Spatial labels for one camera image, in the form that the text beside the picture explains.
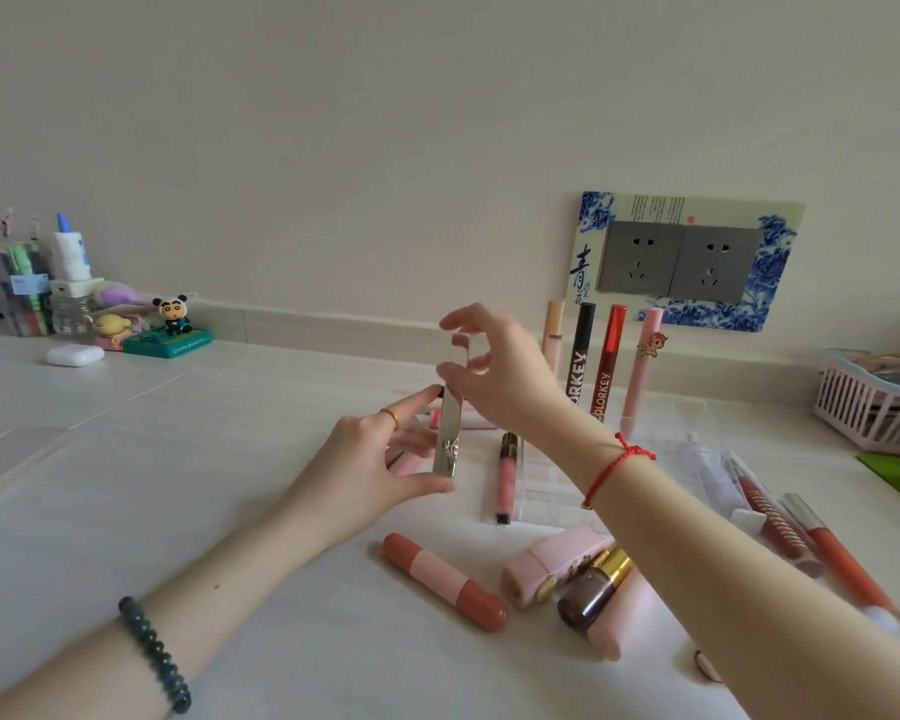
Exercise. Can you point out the pink square lipstick gold band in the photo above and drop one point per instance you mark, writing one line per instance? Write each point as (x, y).
(547, 566)

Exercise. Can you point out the person's right hand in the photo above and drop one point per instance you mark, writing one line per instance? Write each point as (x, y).
(517, 389)

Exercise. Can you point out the purple plush toy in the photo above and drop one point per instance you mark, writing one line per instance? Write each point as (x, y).
(120, 294)

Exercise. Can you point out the blue floral socket frame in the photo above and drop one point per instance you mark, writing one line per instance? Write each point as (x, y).
(776, 277)

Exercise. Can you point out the pale pink slim tube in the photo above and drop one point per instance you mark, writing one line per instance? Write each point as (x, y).
(480, 419)

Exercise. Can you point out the clear acrylic lipstick organizer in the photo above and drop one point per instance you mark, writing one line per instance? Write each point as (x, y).
(547, 487)

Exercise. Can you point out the gold cap brown bottle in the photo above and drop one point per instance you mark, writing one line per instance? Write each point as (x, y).
(592, 592)

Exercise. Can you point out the grey wall socket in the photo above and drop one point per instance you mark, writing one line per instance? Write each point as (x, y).
(712, 262)
(641, 254)

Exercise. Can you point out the beige slim lip tube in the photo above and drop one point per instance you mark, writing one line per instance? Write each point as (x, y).
(553, 329)

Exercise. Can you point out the pink tube with charm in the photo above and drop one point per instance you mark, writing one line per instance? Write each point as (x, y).
(637, 397)

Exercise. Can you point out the pink plastic basket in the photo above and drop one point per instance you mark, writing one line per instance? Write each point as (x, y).
(862, 412)

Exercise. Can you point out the clear pen holder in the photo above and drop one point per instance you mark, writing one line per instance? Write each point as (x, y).
(28, 284)

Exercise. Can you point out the white glue bottle blue cap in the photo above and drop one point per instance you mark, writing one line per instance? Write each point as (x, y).
(71, 254)

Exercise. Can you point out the light pink round tube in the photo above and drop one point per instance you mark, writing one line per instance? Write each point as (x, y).
(622, 622)

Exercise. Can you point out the white earbuds case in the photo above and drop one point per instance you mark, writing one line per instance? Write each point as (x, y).
(75, 355)

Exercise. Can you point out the yellow duck figurine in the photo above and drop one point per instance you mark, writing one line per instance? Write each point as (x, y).
(112, 326)

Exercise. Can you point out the orange lipgloss silver cap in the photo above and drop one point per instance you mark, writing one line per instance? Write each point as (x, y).
(840, 558)

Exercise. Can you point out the silver square lipstick with charm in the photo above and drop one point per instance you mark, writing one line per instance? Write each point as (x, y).
(448, 434)

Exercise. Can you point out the person's left forearm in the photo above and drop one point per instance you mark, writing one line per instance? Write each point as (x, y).
(217, 592)

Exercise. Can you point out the striped brown lip tube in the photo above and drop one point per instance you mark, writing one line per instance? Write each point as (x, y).
(772, 517)

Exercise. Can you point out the person's right forearm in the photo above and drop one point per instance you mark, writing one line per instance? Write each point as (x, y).
(720, 584)

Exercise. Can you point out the pink gloss black cap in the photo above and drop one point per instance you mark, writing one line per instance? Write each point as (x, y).
(506, 483)

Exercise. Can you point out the panda figurine green base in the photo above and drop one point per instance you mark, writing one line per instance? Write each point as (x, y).
(169, 344)

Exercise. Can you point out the black cap pink lipgloss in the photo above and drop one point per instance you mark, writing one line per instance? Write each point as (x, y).
(709, 667)

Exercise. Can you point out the person's left hand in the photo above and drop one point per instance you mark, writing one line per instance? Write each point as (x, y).
(352, 479)

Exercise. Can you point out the red Colorkey lip tube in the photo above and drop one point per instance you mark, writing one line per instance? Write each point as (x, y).
(607, 367)

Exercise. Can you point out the clear bottle white cap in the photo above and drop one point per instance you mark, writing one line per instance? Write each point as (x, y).
(71, 314)

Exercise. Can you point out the coral pink capsule lipstick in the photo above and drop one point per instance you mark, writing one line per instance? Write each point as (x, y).
(442, 581)

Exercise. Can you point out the black Colorkey lip tube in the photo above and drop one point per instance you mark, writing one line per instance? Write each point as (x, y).
(579, 367)

